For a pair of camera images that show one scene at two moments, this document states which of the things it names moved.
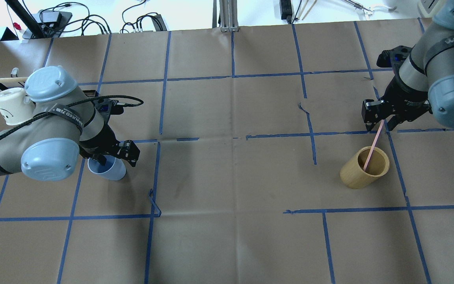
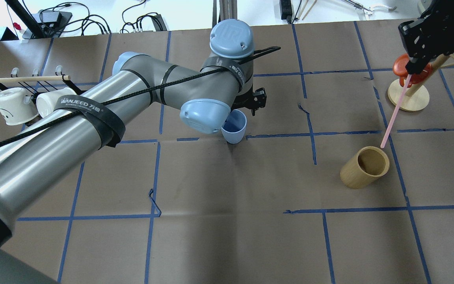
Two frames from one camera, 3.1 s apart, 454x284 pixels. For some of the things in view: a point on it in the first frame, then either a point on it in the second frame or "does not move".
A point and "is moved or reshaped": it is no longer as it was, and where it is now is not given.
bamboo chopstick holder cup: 352,174 does not move
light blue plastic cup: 114,168 → 234,127
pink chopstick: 374,144 is moved or reshaped
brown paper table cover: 255,166 does not move
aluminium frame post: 228,12 does not move
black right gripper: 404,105 → 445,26
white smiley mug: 15,107 does not move
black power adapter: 159,23 does not move
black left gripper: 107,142 → 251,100
